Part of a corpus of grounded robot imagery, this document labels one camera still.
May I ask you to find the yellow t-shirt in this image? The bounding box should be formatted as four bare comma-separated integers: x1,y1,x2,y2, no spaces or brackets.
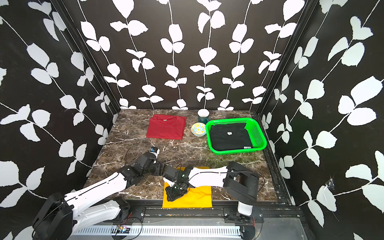
162,166,213,209

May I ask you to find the red t-shirt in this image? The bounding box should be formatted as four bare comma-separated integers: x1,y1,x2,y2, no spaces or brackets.
146,114,187,140

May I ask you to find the green plastic laundry basket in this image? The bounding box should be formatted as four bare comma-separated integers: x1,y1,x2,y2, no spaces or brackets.
206,118,267,155

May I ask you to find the black t-shirt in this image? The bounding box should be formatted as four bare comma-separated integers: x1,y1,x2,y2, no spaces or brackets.
210,123,253,151

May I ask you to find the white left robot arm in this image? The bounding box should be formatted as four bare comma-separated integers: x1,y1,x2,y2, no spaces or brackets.
32,147,164,240

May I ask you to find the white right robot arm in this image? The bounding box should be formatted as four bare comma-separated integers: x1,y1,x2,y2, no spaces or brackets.
162,162,261,217

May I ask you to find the patterned ceramic bowl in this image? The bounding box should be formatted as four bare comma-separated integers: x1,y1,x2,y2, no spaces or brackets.
191,123,207,137

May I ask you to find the small electronics board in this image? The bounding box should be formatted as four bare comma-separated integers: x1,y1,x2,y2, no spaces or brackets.
115,226,131,235

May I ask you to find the green mug white inside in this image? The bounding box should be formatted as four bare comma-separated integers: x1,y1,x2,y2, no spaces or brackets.
198,109,210,125

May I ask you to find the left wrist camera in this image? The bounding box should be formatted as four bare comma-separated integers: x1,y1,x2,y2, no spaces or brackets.
149,146,160,158

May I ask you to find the white perforated cable tray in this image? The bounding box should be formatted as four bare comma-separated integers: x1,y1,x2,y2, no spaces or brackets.
73,226,241,238

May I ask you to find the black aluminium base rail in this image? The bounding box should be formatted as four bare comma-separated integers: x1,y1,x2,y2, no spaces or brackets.
59,197,304,224

